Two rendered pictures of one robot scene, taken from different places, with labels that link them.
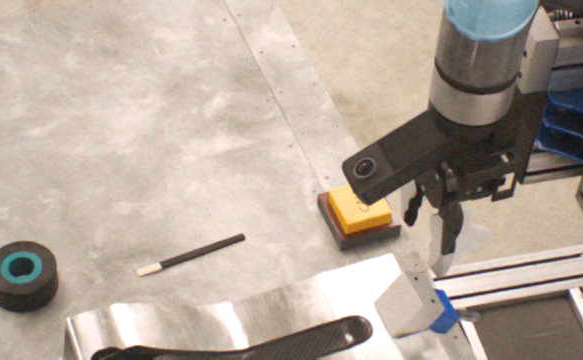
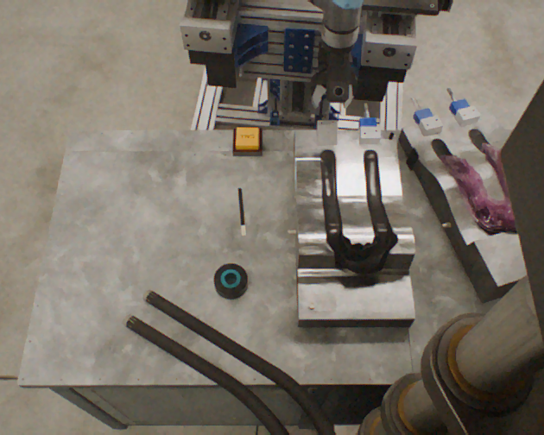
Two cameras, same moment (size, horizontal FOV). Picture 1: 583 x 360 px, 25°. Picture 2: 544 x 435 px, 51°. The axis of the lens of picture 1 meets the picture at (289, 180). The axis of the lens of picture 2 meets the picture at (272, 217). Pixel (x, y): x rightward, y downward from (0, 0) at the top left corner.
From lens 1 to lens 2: 0.96 m
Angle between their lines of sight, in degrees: 38
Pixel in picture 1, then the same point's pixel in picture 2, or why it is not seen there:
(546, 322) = not seen: hidden behind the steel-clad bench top
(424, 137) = (341, 62)
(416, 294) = (332, 124)
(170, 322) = (308, 217)
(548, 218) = (152, 120)
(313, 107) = (175, 138)
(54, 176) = (169, 255)
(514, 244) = not seen: hidden behind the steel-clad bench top
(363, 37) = (7, 147)
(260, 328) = (313, 188)
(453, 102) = (351, 38)
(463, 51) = (355, 15)
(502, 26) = not seen: outside the picture
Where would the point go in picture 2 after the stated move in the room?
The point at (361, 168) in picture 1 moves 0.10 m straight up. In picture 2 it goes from (339, 91) to (344, 58)
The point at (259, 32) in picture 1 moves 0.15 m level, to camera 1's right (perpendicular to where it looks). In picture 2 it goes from (116, 143) to (143, 104)
